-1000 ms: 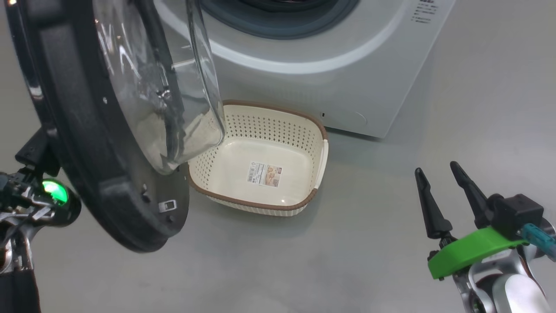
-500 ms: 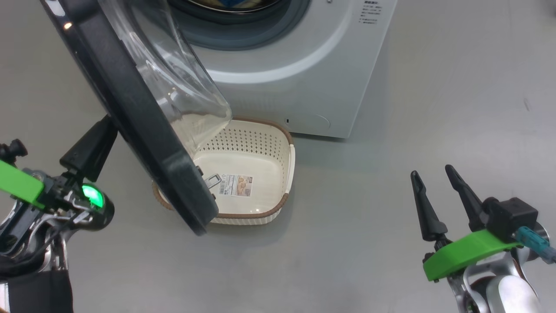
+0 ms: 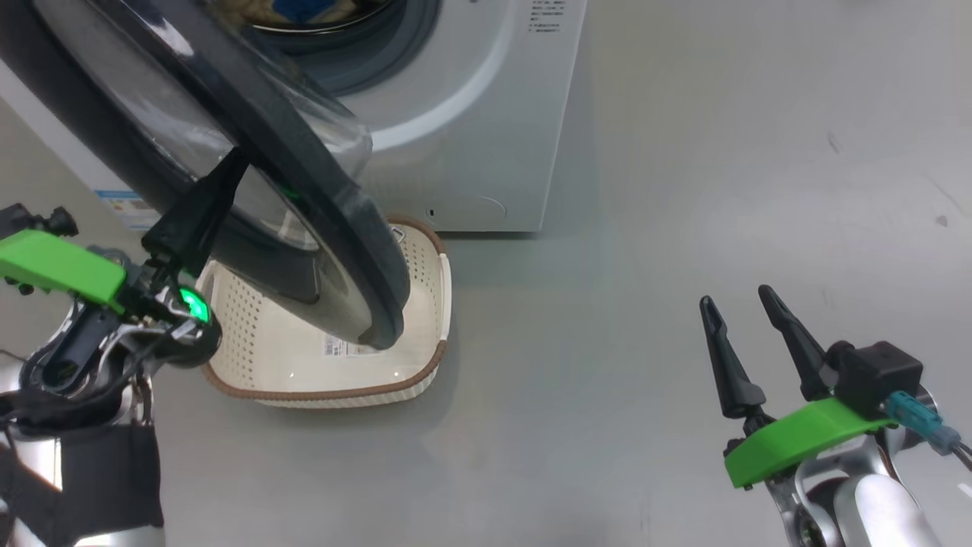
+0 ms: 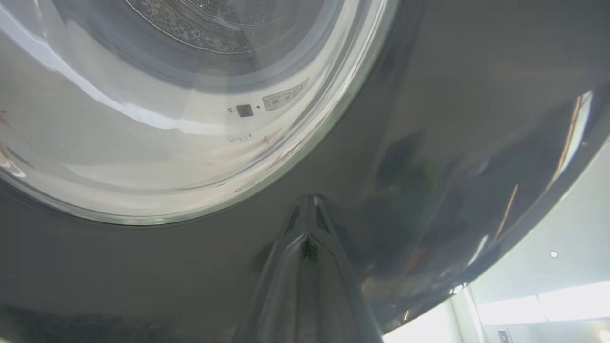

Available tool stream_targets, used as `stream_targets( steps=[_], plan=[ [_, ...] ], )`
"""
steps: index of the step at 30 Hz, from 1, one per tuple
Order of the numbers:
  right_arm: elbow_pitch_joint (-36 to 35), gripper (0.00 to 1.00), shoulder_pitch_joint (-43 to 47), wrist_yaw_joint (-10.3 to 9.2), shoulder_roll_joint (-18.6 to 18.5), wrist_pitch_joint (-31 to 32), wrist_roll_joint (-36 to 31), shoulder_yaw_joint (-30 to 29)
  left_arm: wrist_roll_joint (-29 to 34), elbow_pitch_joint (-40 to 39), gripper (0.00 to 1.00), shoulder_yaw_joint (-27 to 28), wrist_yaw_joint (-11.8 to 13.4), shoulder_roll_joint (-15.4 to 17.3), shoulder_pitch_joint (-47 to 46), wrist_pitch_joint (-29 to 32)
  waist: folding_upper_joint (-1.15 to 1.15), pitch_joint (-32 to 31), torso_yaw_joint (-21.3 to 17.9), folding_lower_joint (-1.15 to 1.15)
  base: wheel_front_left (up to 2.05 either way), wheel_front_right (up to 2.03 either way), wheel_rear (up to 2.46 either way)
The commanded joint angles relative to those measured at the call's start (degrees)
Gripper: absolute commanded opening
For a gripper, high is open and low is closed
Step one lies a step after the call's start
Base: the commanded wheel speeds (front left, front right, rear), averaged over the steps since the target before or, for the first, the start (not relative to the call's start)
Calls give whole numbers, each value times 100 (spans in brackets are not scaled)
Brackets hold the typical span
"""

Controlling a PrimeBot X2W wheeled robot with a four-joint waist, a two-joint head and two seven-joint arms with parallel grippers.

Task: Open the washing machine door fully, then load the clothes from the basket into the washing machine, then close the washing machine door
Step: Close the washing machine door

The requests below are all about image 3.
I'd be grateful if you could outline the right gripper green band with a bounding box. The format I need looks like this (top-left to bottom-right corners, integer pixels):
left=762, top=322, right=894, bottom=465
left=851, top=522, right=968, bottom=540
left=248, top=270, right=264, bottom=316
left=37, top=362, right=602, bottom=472
left=699, top=285, right=897, bottom=547

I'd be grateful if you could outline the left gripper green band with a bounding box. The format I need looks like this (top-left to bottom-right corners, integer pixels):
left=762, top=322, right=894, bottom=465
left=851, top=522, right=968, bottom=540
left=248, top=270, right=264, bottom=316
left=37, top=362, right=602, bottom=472
left=0, top=150, right=250, bottom=396

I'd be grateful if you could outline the round dark glass washer door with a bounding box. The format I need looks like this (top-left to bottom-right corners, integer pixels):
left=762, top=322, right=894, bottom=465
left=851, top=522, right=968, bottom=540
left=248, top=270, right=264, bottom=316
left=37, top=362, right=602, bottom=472
left=0, top=0, right=412, bottom=352

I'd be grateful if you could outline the cream garment with bear print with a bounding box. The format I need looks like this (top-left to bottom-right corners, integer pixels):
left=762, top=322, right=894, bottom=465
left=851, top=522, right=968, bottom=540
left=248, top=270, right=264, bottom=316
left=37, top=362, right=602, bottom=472
left=215, top=0, right=380, bottom=25

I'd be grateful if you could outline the white front-load washing machine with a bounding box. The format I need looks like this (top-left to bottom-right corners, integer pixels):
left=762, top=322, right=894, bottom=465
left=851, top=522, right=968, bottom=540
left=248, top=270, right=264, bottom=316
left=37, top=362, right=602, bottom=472
left=0, top=0, right=589, bottom=232

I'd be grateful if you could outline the blue energy label sticker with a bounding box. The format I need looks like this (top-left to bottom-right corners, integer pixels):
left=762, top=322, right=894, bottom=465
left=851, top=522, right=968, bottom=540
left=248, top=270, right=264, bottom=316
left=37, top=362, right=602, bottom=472
left=95, top=190, right=164, bottom=231

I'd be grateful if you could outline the cream perforated laundry basket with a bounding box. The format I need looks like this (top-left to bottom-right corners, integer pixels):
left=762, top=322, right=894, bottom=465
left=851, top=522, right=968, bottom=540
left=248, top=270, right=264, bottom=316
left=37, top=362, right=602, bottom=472
left=201, top=215, right=454, bottom=409

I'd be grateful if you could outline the white barcode sticker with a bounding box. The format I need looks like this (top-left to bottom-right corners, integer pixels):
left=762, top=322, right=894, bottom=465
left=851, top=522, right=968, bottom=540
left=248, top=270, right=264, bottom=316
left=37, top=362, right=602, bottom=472
left=324, top=338, right=380, bottom=358

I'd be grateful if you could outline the teal cable connector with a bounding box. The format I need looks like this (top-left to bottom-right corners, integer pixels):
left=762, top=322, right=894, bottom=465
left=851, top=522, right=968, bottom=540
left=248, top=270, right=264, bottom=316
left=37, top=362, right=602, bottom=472
left=887, top=391, right=961, bottom=457

